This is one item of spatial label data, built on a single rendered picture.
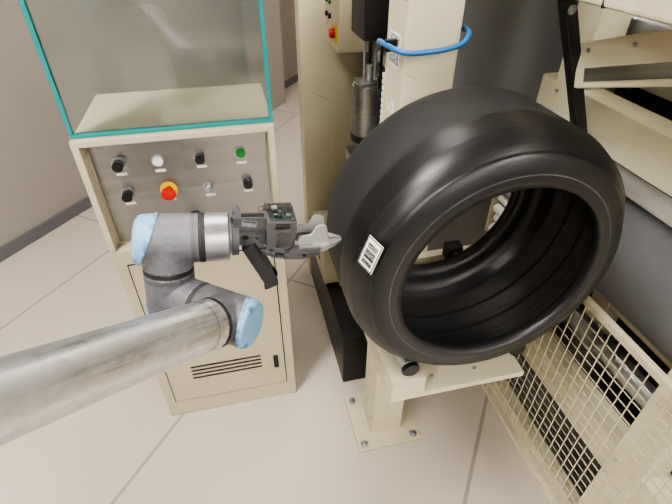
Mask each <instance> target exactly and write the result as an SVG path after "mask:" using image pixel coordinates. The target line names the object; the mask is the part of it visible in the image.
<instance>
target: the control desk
mask: <svg viewBox="0 0 672 504"><path fill-rule="evenodd" d="M69 145H70V148H71V150H72V153H73V156H74V158H75V161H76V164H77V166H78V169H79V172H80V174H81V177H82V179H83V182H84V185H85V187H86V190H87V193H88V195H89V198H90V201H91V203H92V206H93V209H94V211H95V214H96V217H97V219H98V222H99V225H100V227H101V230H102V232H103V235H104V238H105V240H106V243H107V246H108V248H109V251H110V252H111V255H112V258H113V261H114V263H115V266H116V269H117V271H118V274H119V277H120V279H121V282H122V285H123V287H124V290H125V293H126V295H127V298H128V301H129V303H130V306H131V309H132V311H133V314H134V316H135V318H139V317H142V316H146V315H148V313H147V311H146V295H145V287H144V279H143V270H142V265H140V266H137V265H135V264H134V263H133V262H132V256H131V237H132V228H133V223H134V220H135V218H136V217H137V216H138V215H140V214H152V213H156V212H158V213H204V212H227V213H228V214H229V219H231V217H232V208H240V212H258V208H259V207H260V206H263V205H264V203H277V202H280V191H279V179H278V167H277V155H276V143H275V132H274V124H273V122H267V123H255V124H243V125H231V126H220V127H208V128H196V129H184V130H172V131H161V132H149V133H137V134H125V135H113V136H102V137H90V138H78V139H71V140H70V141H69ZM262 209H263V207H260V208H259V212H260V210H262ZM261 212H263V210H262V211H261ZM267 257H268V258H269V260H270V262H271V263H272V265H273V266H274V267H275V268H276V269H277V272H278V277H277V278H278V285H277V286H274V287H272V288H267V287H266V285H265V284H264V282H263V281H262V280H261V279H260V276H259V275H258V273H257V272H256V270H255V269H254V267H253V266H252V264H251V263H250V261H249V260H248V258H247V257H246V255H245V254H244V253H243V251H242V246H240V251H239V255H232V253H231V254H230V260H229V261H214V262H194V269H195V278H196V279H198V280H202V281H205V282H208V283H210V284H213V285H216V286H219V287H222V288H225V289H228V290H231V291H234V292H237V293H240V294H243V295H245V296H251V297H252V298H254V299H256V300H259V301H260V302H261V303H262V305H263V309H264V318H263V324H262V327H261V330H260V332H259V335H258V337H257V338H256V340H255V342H254V343H253V344H252V345H251V346H250V347H249V348H247V349H236V348H235V346H232V345H227V346H224V347H222V348H220V349H218V350H215V351H210V352H208V353H206V354H203V355H201V356H199V357H197V358H195V359H192V360H190V361H188V362H186V363H183V364H181V365H179V366H177V367H175V368H172V369H170V370H168V371H166V372H164V373H161V374H159V375H157V378H158V380H159V383H160V385H161V388H162V391H163V393H164V396H165V399H166V401H167V404H168V407H169V409H170V412H171V415H172V416H174V415H179V414H184V413H189V412H195V411H200V410H205V409H210V408H215V407H221V406H226V405H231V404H236V403H241V402H247V401H252V400H257V399H262V398H267V397H273V396H278V395H283V394H288V393H293V392H296V381H295V369H294V357H293V345H292V333H291V321H290V310H289V298H288V286H287V274H286V262H285V260H284V259H278V258H272V257H270V256H267Z"/></svg>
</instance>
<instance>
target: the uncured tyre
mask: <svg viewBox="0 0 672 504"><path fill-rule="evenodd" d="M510 192H511V195H510V198H509V201H508V203H507V205H506V207H505V209H504V211H503V212H502V214H501V216H500V217H499V218H498V220H497V221H496V223H495V224H494V225H493V226H492V227H491V228H490V230H489V231H488V232H487V233H486V234H485V235H484V236H483V237H481V238H480V239H479V240H478V241H477V242H475V243H474V244H473V245H471V246H470V247H468V248H467V249H465V250H463V251H462V252H460V253H458V254H456V255H454V256H451V257H449V258H446V259H444V260H441V261H437V262H433V263H427V264H414V263H415V261H416V260H417V258H418V257H419V255H420V254H421V252H422V251H423V250H424V249H425V247H426V246H427V245H428V244H429V243H430V242H431V240H432V239H433V238H434V237H435V236H436V235H437V234H438V233H439V232H441V231H442V230H443V229H444V228H445V227H446V226H447V225H449V224H450V223H451V222H452V221H454V220H455V219H456V218H458V217H459V216H461V215H462V214H464V213H465V212H467V211H469V210H470V209H472V208H474V207H476V206H477V205H479V204H481V203H483V202H485V201H488V200H490V199H492V198H495V197H497V196H500V195H503V194H506V193H510ZM624 214H625V189H624V184H623V180H622V177H621V174H620V172H619V170H618V168H617V166H616V164H615V162H614V161H613V160H612V158H611V157H610V155H609V154H608V153H607V151H606V150H605V148H604V147H603V146H602V145H601V144H600V143H599V142H598V141H597V140H596V139H595V138H594V137H593V136H592V135H590V134H589V133H587V132H586V131H584V130H583V129H581V128H579V127H578V126H576V125H574V124H573V123H571V122H569V121H568V120H566V119H564V118H563V117H561V116H559V115H558V114H556V113H554V112H553V111H551V110H549V109H548V108H546V107H544V106H543V105H541V104H539V103H538V102H536V101H534V100H533V99H531V98H529V97H527V96H525V95H523V94H520V93H518V92H515V91H511V90H507V89H502V88H495V87H480V86H470V87H459V88H452V89H447V90H443V91H439V92H436V93H433V94H430V95H427V96H425V97H422V98H420V99H418V100H416V101H413V102H411V103H409V104H408V105H406V106H404V107H402V108H401V109H399V110H397V111H396V112H394V113H393V114H391V115H390V116H389V117H387V118H386V119H385V120H383V121H382V122H381V123H380V124H378V125H377V126H376V127H375V128H374V129H373V130H372V131H371V132H370V133H369V134H368V135H367V136H366V137H365V138H364V139H363V140H362V141H361V142H360V143H359V145H358V146H357V147H356V148H355V150H354V151H353V152H352V154H351V155H350V156H349V158H348V159H347V161H346V163H345V164H344V166H343V168H342V170H341V172H340V173H339V176H338V178H337V180H336V182H335V185H334V188H333V191H332V194H331V197H330V202H329V207H328V214H327V225H326V226H327V230H328V232H329V233H333V234H336V235H339V236H341V242H340V243H338V244H337V245H335V246H333V247H332V248H330V249H328V250H329V253H330V257H331V259H332V262H333V265H334V268H335V271H336V273H337V276H338V279H339V282H340V285H341V287H342V290H343V293H344V296H345V299H346V301H347V304H348V307H349V309H350V312H351V314H352V316H353V318H354V319H355V321H356V322H357V324H358V325H359V326H360V327H361V329H362V330H363V331H364V332H365V333H366V334H367V336H368V337H369V338H370V339H371V340H372V341H373V342H374V343H375V344H377V345H378V346H379V347H381V348H382V349H384V350H385V351H387V352H389V353H391V354H393V355H396V356H398V357H401V358H405V359H408V360H413V361H417V362H422V363H427V364H433V365H464V364H471V363H476V362H481V361H485V360H489V359H492V358H495V357H498V356H501V355H504V354H507V353H509V352H511V351H514V350H516V349H518V348H520V347H522V346H524V345H526V344H528V343H530V342H532V341H534V340H536V339H537V338H539V337H541V336H542V335H544V334H545V333H547V332H548V331H550V330H551V329H553V328H554V327H555V326H557V325H558V324H559V323H561V322H562V321H563V320H564V319H566V318H567V317H568V316H569V315H570V314H571V313H573V312H574V311H575V310H576V309H577V308H578V307H579V306H580V305H581V304H582V303H583V302H584V301H585V300H586V299H587V297H588V296H589V295H590V294H591V293H592V292H593V290H594V289H595V288H596V286H597V285H598V284H599V282H600V281H601V279H602V278H603V276H604V275H605V273H606V272H607V270H608V268H609V266H610V264H611V262H612V260H613V258H614V256H615V253H616V251H617V248H618V245H619V242H620V238H621V233H622V227H623V220H624ZM369 235H371V236H372V237H373V238H374V239H375V240H376V241H377V242H378V243H380V244H381V245H382V246H383V247H384V249H383V251H382V253H381V256H380V258H379V260H378V262H377V264H376V266H375V268H374V270H373V272H372V275H370V274H369V273H368V272H367V271H366V270H365V268H364V267H363V266H362V265H361V264H360V263H359V262H358V259H359V257H360V255H361V252H362V250H363V248H364V246H365V243H366V241H367V239H368V237H369Z"/></svg>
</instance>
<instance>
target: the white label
mask: <svg viewBox="0 0 672 504"><path fill-rule="evenodd" d="M383 249H384V247H383V246H382V245H381V244H380V243H378V242H377V241H376V240H375V239H374V238H373V237H372V236H371V235H369V237H368V239H367V241H366V243H365V246H364V248H363V250H362V252H361V255H360V257H359V259H358V262H359V263H360V264H361V265H362V266H363V267H364V268H365V270H366V271H367V272H368V273H369V274H370V275H372V272H373V270H374V268H375V266H376V264H377V262H378V260H379V258H380V256H381V253H382V251H383Z"/></svg>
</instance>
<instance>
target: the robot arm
mask: <svg viewBox="0 0 672 504"><path fill-rule="evenodd" d="M260 207H263V209H262V210H263V212H261V211H262V210H260V212H259V208H260ZM260 207H259V208H258V212H240V208H232V217H231V219H229V214H228V213H227V212H204V213H158V212H156V213H152V214H140V215H138V216H137V217H136V218H135V220H134V223H133V228H132V237H131V256H132V262H133V263H134V264H135V265H137V266H140V265H142V270H143V279H144V287H145V295H146V311H147V313H148V315H146V316H142V317H139V318H135V319H132V320H128V321H125V322H121V323H118V324H114V325H110V326H107V327H103V328H100V329H96V330H93V331H89V332H85V333H82V334H78V335H75V336H71V337H68V338H64V339H60V340H57V341H53V342H50V343H46V344H43V345H39V346H35V347H32V348H28V349H25V350H21V351H18V352H14V353H11V354H7V355H3V356H0V446H2V445H4V444H6V443H8V442H10V441H13V440H15V439H17V438H19V437H22V436H24V435H26V434H28V433H30V432H33V431H35V430H37V429H39V428H42V427H44V426H46V425H48V424H50V423H53V422H55V421H57V420H59V419H61V418H64V417H66V416H68V415H70V414H73V413H75V412H77V411H79V410H81V409H84V408H86V407H88V406H90V405H93V404H95V403H97V402H99V401H101V400H104V399H106V398H108V397H110V396H113V395H115V394H117V393H119V392H121V391H124V390H126V389H128V388H130V387H132V386H135V385H137V384H139V383H141V382H144V381H146V380H148V379H150V378H152V377H155V376H157V375H159V374H161V373H164V372H166V371H168V370H170V369H172V368H175V367H177V366H179V365H181V364H183V363H186V362H188V361H190V360H192V359H195V358H197V357H199V356H201V355H203V354H206V353H208V352H210V351H215V350H218V349H220V348H222V347H224V346H227V345H232V346H235V348H236V349H247V348H249V347H250V346H251V345H252V344H253V343H254V342H255V340H256V338H257V337H258V335H259V332H260V330H261V327H262V324H263V318H264V309H263V305H262V303H261V302H260V301H259V300H256V299H254V298H252V297H251V296H245V295H243V294H240V293H237V292H234V291H231V290H228V289H225V288H222V287H219V286H216V285H213V284H210V283H208V282H205V281H202V280H198V279H196V278H195V269H194V262H214V261H229V260H230V254H231V253H232V255H239V251H240V246H242V251H243V253H244V254H245V255H246V257H247V258H248V260H249V261H250V263H251V264H252V266H253V267H254V269H255V270H256V272H257V273H258V275H259V276H260V279H261V280H262V281H263V282H264V284H265V285H266V287H267V288H272V287H274V286H277V285H278V278H277V277H278V272H277V269H276V268H275V267H274V266H273V265H272V263H271V262H270V260H269V258H268V257H267V256H270V257H272V258H278V259H284V260H286V259H295V260H298V259H306V258H309V257H312V256H315V255H318V254H320V253H321V252H324V251H326V250H328V249H330V248H332V247H333V246H335V245H337V244H338V243H340V242H341V236H339V235H336V234H333V233H329V232H328V230H327V226H326V225H325V223H324V218H323V216H322V215H320V214H315V215H313V216H312V218H311V219H310V221H309V222H308V223H306V224H298V225H297V220H296V216H295V213H294V209H293V206H292V205H291V202H277V203H264V205H263V206H260ZM295 240H296V241H297V243H298V245H295Z"/></svg>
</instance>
